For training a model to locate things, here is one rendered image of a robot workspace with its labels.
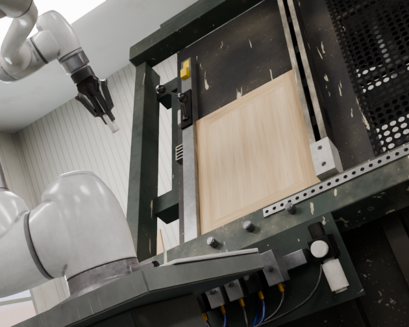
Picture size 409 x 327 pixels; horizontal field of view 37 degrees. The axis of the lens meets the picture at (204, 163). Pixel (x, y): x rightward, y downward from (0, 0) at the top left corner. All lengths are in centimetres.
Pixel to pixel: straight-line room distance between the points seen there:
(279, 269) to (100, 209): 58
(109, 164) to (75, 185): 479
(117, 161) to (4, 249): 475
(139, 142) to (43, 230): 121
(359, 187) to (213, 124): 75
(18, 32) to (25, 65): 23
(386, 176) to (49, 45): 112
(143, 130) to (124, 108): 357
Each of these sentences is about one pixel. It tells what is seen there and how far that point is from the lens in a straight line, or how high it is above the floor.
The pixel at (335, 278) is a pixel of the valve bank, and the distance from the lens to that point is 165.
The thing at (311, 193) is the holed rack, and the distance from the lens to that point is 176.
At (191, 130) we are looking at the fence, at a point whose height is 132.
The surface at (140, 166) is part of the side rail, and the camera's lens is 234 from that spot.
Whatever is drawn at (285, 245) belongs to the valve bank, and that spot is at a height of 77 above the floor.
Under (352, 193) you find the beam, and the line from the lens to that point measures 171.
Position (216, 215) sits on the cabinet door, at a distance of 198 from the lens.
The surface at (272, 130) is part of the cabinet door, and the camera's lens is 206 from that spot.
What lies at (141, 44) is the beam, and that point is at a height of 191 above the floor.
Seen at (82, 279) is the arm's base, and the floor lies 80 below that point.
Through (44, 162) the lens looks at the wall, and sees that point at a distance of 659.
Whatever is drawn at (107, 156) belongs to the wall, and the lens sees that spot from 609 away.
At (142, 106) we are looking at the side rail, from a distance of 259.
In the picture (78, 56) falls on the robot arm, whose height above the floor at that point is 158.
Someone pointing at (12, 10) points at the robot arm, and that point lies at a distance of 158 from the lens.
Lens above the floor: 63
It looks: 14 degrees up
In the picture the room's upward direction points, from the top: 20 degrees counter-clockwise
